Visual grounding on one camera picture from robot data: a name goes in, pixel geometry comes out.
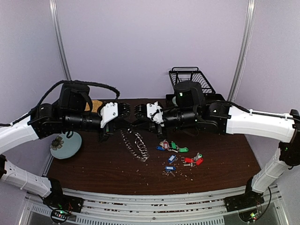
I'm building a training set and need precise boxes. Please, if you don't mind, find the metal disc with key rings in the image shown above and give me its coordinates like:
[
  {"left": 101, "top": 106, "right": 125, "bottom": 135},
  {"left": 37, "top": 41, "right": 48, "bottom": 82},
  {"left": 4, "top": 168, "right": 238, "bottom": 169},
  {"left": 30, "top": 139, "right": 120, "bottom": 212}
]
[{"left": 120, "top": 128, "right": 150, "bottom": 162}]

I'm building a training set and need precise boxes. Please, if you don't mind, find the green key tag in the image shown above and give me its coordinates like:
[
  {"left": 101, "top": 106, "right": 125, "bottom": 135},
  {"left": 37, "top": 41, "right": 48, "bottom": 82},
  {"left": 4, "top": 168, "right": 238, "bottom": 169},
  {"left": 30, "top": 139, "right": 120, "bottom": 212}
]
[{"left": 177, "top": 147, "right": 189, "bottom": 153}]

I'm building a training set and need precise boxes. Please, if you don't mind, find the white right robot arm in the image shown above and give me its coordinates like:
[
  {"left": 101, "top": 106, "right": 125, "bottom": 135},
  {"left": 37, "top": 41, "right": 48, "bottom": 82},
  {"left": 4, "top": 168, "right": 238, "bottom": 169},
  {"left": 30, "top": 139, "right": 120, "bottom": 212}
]
[{"left": 134, "top": 81, "right": 300, "bottom": 207}]

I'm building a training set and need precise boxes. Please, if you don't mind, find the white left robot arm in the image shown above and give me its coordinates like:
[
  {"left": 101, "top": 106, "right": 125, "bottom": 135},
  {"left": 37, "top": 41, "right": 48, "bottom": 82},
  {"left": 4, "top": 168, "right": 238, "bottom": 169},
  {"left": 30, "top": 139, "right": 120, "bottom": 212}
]
[{"left": 0, "top": 80, "right": 129, "bottom": 208}]

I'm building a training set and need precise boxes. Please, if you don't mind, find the mixed colour key tag bunch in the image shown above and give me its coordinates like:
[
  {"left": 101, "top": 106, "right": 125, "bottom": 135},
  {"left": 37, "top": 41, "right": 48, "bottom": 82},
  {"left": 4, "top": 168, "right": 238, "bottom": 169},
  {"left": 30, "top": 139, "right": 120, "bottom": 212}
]
[{"left": 156, "top": 140, "right": 178, "bottom": 153}]

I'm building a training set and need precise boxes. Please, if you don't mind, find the yellow dotted plate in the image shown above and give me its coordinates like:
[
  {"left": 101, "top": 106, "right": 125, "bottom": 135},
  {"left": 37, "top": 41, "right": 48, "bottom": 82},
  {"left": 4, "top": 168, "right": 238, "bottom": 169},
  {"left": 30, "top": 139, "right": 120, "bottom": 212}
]
[{"left": 85, "top": 100, "right": 103, "bottom": 113}]

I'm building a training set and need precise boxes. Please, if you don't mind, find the blue key tag upper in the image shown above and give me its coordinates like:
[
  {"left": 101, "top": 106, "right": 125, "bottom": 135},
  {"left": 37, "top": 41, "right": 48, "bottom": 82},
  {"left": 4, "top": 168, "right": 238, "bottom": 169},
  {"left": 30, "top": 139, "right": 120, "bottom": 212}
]
[{"left": 168, "top": 155, "right": 178, "bottom": 164}]

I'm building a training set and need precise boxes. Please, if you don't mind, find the blue key tag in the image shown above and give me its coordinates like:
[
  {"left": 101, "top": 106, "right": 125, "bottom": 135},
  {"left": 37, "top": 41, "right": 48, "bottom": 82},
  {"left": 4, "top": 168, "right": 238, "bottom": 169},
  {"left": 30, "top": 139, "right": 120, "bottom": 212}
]
[
  {"left": 168, "top": 155, "right": 178, "bottom": 164},
  {"left": 165, "top": 166, "right": 176, "bottom": 177}
]

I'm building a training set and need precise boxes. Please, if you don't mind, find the celadon green bowl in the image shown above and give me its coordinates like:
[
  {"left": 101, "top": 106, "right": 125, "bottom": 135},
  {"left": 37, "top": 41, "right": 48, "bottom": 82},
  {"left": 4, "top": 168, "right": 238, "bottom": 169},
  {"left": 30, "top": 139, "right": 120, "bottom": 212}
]
[{"left": 172, "top": 97, "right": 177, "bottom": 106}]

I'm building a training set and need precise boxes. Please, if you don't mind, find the blue key tag lower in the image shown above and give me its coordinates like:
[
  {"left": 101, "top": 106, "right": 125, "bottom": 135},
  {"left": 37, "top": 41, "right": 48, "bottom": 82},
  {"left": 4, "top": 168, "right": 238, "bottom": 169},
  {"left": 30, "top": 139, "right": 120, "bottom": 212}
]
[{"left": 165, "top": 166, "right": 176, "bottom": 177}]

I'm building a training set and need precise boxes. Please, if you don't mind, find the light blue plate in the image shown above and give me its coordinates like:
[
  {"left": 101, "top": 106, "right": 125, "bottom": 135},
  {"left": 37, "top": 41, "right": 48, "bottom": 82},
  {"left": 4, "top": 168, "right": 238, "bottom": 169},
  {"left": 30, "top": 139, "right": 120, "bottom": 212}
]
[{"left": 50, "top": 132, "right": 82, "bottom": 159}]

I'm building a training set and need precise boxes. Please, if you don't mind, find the red key tag bunch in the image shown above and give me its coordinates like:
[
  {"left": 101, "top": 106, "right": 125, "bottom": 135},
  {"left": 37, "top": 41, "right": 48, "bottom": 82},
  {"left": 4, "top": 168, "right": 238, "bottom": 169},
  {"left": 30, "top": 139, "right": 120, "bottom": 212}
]
[{"left": 181, "top": 153, "right": 204, "bottom": 167}]

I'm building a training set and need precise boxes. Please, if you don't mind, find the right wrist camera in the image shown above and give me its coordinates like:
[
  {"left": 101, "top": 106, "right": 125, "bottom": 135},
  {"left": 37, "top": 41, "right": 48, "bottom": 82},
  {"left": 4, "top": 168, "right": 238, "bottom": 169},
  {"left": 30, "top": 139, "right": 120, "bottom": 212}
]
[{"left": 135, "top": 101, "right": 165, "bottom": 127}]

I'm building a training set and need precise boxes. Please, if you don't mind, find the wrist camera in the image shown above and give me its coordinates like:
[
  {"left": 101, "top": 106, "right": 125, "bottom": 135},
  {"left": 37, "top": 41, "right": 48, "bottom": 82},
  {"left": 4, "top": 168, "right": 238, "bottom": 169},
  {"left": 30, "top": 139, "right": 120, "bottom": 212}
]
[
  {"left": 98, "top": 102, "right": 131, "bottom": 128},
  {"left": 135, "top": 101, "right": 165, "bottom": 127}
]

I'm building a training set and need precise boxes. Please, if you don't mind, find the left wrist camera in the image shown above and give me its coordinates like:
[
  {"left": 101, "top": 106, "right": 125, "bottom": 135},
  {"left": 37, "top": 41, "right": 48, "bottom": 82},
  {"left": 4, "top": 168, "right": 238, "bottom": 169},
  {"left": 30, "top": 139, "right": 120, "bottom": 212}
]
[{"left": 98, "top": 102, "right": 131, "bottom": 128}]

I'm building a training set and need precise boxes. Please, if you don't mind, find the black wire dish rack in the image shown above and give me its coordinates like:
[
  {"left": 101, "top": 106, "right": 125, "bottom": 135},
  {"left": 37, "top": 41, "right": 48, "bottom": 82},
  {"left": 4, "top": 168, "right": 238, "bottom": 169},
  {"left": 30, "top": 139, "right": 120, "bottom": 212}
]
[{"left": 166, "top": 67, "right": 224, "bottom": 108}]

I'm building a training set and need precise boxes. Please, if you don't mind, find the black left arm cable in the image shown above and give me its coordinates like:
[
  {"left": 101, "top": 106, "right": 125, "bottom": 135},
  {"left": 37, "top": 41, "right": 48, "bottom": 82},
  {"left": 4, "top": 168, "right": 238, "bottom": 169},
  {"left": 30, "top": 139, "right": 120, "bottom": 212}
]
[{"left": 0, "top": 80, "right": 120, "bottom": 127}]

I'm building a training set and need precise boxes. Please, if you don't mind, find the aluminium front rail base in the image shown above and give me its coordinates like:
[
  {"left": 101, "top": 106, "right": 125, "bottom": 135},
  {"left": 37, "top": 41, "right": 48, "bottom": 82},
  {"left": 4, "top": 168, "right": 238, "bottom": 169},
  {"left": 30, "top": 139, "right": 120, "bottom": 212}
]
[{"left": 18, "top": 182, "right": 282, "bottom": 225}]

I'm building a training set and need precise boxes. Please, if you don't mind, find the left aluminium frame post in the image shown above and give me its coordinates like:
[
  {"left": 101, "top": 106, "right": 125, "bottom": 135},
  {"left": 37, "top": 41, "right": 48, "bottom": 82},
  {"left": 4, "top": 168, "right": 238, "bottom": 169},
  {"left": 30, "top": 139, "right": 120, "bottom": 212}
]
[{"left": 48, "top": 0, "right": 72, "bottom": 82}]

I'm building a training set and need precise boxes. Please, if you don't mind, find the aluminium frame post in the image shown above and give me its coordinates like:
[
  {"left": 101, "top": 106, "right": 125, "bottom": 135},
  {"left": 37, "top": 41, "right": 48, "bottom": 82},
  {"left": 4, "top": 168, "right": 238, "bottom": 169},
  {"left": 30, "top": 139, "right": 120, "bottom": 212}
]
[
  {"left": 48, "top": 0, "right": 72, "bottom": 82},
  {"left": 227, "top": 0, "right": 256, "bottom": 102}
]

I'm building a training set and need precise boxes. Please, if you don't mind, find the right aluminium frame post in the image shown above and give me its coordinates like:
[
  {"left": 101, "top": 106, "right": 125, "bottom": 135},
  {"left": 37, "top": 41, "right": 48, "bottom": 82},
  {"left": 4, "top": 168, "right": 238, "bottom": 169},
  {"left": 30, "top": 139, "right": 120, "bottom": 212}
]
[{"left": 227, "top": 0, "right": 256, "bottom": 102}]

